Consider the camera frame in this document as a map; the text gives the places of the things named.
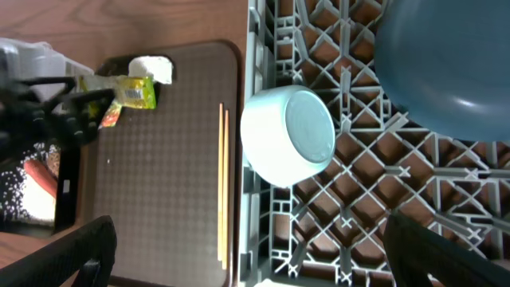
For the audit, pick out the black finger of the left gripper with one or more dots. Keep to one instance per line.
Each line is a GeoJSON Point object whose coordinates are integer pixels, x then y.
{"type": "Point", "coordinates": [68, 115]}

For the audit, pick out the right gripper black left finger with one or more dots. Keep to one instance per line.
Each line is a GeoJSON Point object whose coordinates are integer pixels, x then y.
{"type": "Point", "coordinates": [87, 253]}

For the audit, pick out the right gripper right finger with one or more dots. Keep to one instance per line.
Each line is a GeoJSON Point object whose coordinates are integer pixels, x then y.
{"type": "Point", "coordinates": [414, 253]}

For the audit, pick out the green yellow snack wrapper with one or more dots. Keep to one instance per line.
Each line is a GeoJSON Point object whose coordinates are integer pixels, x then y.
{"type": "Point", "coordinates": [130, 92]}

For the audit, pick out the orange carrot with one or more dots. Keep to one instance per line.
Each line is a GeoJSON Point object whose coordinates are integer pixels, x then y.
{"type": "Point", "coordinates": [41, 175]}

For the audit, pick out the white tissue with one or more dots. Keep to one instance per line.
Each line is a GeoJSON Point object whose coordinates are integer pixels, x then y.
{"type": "Point", "coordinates": [158, 68]}

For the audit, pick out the wooden chopstick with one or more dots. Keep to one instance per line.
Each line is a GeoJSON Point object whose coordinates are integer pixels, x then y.
{"type": "Point", "coordinates": [220, 178]}
{"type": "Point", "coordinates": [225, 190]}

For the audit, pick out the light blue large bowl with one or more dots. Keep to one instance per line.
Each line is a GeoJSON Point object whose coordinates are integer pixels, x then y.
{"type": "Point", "coordinates": [287, 134]}

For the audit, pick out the dark blue plate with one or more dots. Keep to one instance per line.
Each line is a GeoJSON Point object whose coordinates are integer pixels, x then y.
{"type": "Point", "coordinates": [445, 63]}

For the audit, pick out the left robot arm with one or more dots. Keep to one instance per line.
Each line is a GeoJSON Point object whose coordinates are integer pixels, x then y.
{"type": "Point", "coordinates": [10, 146]}

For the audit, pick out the black waste tray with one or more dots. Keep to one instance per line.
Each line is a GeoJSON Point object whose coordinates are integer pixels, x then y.
{"type": "Point", "coordinates": [66, 207]}

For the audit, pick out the grey dishwasher rack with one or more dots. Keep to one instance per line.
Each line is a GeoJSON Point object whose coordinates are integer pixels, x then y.
{"type": "Point", "coordinates": [328, 229]}

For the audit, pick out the clear plastic bin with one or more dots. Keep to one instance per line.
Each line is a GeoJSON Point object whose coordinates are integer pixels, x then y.
{"type": "Point", "coordinates": [22, 60]}

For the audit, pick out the white rice pile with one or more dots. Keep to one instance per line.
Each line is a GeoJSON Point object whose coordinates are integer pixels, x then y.
{"type": "Point", "coordinates": [22, 199]}

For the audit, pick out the brown serving tray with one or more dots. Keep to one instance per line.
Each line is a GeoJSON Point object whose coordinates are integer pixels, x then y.
{"type": "Point", "coordinates": [155, 173]}

